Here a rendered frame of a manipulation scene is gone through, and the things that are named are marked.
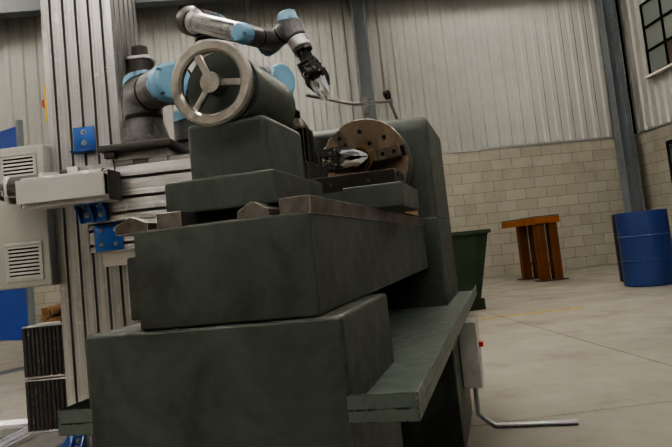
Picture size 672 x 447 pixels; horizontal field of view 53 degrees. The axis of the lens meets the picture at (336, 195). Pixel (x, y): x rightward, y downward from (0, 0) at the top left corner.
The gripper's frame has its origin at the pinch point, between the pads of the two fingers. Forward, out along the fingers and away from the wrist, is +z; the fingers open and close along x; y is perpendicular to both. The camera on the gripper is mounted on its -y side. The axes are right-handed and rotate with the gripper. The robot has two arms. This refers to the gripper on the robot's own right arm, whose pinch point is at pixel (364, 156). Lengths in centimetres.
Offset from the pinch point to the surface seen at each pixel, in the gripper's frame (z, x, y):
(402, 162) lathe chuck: 10.2, -1.7, -15.6
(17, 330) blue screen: -421, -74, -335
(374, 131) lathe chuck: 1.5, 10.7, -15.6
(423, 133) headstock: 17.0, 10.0, -31.4
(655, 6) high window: 345, 344, -1057
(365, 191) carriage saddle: 11, -17, 60
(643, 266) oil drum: 191, -84, -629
